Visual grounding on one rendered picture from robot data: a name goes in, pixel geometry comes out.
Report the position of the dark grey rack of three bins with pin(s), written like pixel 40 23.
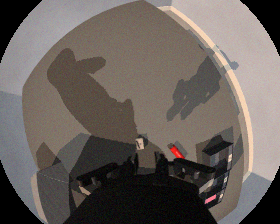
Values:
pixel 220 159

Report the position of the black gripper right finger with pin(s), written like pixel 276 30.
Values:
pixel 198 174

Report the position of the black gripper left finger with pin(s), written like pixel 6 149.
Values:
pixel 98 177

